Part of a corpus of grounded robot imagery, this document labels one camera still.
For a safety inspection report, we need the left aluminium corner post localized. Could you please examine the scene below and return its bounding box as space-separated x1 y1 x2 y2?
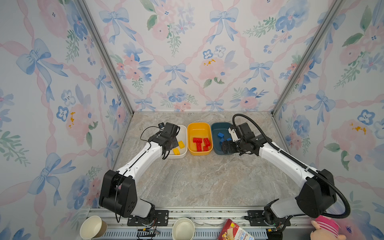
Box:
74 0 134 117

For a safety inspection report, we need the right aluminium corner post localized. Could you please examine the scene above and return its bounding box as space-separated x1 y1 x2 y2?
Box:
271 0 345 117

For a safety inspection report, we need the tan paper cup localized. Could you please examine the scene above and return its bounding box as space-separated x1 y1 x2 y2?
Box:
80 216 108 240

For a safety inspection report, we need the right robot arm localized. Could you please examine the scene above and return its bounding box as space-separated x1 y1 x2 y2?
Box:
222 114 351 226

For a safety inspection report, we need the yellow plastic container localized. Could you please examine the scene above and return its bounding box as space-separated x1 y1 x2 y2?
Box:
187 123 213 156

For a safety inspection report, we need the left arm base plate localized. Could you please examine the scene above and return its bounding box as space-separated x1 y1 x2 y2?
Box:
127 210 169 227

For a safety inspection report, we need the white plastic container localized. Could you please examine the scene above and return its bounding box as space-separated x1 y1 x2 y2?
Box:
168 125 188 159

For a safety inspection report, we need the aluminium corner post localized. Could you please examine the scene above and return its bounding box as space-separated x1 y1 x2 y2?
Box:
74 0 134 117
271 0 345 117

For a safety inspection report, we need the dark teal plastic container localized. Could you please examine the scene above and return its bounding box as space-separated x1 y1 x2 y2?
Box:
211 122 232 155

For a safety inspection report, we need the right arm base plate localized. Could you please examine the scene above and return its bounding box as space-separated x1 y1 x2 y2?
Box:
244 210 291 228

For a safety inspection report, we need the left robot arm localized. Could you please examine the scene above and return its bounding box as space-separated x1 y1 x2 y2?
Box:
99 123 180 218

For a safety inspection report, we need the snack box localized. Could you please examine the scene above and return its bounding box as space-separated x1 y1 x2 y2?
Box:
217 219 255 240

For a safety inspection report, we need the small yellow lego brick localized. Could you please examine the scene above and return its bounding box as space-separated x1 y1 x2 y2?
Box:
178 141 185 149

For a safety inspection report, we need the aluminium front rail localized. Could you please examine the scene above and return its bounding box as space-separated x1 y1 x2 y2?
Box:
86 206 328 230

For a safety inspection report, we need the pink plush toy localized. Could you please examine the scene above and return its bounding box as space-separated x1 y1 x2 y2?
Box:
310 216 347 240

